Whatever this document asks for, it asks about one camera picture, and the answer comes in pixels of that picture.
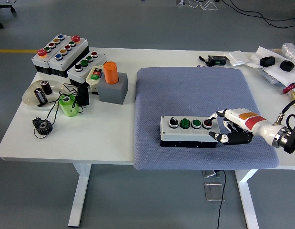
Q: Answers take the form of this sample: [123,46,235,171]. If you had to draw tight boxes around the grey-blue textured mat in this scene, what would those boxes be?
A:
[133,66,280,170]

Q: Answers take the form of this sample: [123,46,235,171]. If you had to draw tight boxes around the bubble wrap bag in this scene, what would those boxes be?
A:
[280,42,295,63]

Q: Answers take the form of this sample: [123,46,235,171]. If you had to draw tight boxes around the black cylindrical capacitor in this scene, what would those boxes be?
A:
[40,80,53,95]
[33,87,48,105]

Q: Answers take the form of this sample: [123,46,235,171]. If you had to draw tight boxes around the brass valve with red handle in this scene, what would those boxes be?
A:
[282,83,295,106]

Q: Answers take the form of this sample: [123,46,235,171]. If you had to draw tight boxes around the silver floor socket box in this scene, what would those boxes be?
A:
[202,169,221,178]

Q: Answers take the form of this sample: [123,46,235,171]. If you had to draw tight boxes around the cream two-button pendant switch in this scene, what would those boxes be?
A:
[85,64,105,93]

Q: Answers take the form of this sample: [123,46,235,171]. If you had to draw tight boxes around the black rubber ring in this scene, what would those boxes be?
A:
[279,60,295,72]
[259,56,276,67]

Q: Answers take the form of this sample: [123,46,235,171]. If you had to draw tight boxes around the four-button grey control box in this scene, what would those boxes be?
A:
[67,50,107,88]
[160,115,221,148]

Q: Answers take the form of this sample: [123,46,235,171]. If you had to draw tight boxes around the white flat box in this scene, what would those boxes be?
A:
[223,50,248,66]

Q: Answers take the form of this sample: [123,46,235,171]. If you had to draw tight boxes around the green cylinder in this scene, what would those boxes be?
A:
[57,94,80,117]

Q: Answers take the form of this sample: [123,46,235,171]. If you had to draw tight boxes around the clear plastic bag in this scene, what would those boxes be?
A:
[259,68,281,84]

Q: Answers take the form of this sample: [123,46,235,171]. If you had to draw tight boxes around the black metal gear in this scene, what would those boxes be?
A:
[31,117,53,137]

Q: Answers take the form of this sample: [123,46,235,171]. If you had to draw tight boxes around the black module with green connector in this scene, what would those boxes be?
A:
[207,54,227,66]

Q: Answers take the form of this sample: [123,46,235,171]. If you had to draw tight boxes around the white paper sheet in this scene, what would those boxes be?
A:
[246,46,295,87]

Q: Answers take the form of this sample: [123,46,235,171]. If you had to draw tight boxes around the long black floor cable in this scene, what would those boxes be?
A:
[221,0,295,29]

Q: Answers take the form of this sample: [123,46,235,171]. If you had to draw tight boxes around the thin black wire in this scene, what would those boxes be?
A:
[33,83,84,139]

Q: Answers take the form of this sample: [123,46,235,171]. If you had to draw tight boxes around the grey block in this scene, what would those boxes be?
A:
[97,73,129,105]

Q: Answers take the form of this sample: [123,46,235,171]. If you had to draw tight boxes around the white floor cable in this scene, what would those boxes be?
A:
[186,0,218,11]

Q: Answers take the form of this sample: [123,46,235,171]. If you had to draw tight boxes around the orange cylinder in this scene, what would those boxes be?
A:
[102,61,119,85]

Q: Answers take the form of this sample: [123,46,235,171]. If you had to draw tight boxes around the clear plastic dish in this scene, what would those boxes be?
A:
[21,80,67,111]

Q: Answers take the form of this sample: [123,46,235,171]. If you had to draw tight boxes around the small black device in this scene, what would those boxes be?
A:
[75,86,90,107]

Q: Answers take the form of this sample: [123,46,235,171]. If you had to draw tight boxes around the silver floor plate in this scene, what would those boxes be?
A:
[204,182,225,201]

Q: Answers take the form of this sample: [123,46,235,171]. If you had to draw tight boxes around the white table leg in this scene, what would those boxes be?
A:
[234,169,260,229]
[67,163,92,227]

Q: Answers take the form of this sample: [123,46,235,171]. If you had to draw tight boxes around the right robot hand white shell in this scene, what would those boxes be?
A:
[207,108,280,146]

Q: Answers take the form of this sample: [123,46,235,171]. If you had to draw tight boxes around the five-button grey control box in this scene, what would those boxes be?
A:
[31,34,67,75]
[47,35,90,78]

